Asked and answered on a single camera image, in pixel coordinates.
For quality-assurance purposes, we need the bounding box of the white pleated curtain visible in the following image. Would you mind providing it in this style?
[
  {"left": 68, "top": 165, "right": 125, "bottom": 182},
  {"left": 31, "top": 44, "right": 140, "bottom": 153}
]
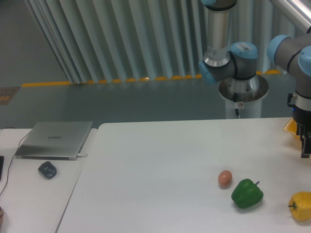
[{"left": 26, "top": 0, "right": 311, "bottom": 83}]

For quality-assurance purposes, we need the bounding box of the silver closed laptop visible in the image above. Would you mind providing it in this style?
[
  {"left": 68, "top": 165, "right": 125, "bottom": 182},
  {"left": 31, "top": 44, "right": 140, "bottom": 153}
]
[{"left": 15, "top": 121, "right": 93, "bottom": 160}]

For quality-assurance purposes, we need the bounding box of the silver aluminium frame bar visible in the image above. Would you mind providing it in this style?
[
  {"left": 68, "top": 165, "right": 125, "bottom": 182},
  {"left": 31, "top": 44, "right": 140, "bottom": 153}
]
[{"left": 270, "top": 0, "right": 311, "bottom": 33}]

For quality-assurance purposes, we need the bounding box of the yellow bell pepper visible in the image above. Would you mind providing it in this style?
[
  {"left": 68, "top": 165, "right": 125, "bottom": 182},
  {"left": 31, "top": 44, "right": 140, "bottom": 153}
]
[{"left": 288, "top": 191, "right": 311, "bottom": 221}]

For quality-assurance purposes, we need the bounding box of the black phone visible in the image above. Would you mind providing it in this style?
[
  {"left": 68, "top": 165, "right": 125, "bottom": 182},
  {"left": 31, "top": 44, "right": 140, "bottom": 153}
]
[{"left": 0, "top": 155, "right": 4, "bottom": 181}]

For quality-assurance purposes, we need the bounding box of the black computer mouse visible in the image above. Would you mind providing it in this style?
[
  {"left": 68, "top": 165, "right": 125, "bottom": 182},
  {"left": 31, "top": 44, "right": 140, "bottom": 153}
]
[{"left": 38, "top": 161, "right": 57, "bottom": 180}]

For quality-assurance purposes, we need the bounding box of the brown egg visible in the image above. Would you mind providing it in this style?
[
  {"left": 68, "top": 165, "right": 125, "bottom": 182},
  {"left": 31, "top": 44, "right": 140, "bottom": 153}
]
[{"left": 218, "top": 170, "right": 232, "bottom": 187}]

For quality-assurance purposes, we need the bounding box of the yellow basket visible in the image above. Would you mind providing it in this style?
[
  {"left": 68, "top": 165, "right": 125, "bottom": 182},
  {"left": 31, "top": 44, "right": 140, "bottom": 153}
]
[{"left": 283, "top": 118, "right": 300, "bottom": 139}]

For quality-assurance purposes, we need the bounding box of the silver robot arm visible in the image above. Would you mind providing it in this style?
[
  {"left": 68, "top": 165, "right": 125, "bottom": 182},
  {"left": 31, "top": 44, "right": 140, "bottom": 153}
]
[{"left": 199, "top": 0, "right": 311, "bottom": 158}]

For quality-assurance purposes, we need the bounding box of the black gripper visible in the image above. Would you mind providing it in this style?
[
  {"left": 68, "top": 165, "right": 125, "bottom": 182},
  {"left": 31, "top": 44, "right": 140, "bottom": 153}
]
[{"left": 292, "top": 106, "right": 311, "bottom": 158}]

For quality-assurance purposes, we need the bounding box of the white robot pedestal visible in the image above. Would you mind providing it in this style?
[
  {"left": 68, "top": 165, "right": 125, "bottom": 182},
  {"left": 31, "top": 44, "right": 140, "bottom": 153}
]
[{"left": 219, "top": 75, "right": 269, "bottom": 119}]

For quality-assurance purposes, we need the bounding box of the green bell pepper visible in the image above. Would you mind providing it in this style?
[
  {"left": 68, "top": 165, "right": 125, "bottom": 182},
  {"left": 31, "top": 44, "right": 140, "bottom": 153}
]
[{"left": 231, "top": 179, "right": 264, "bottom": 209}]

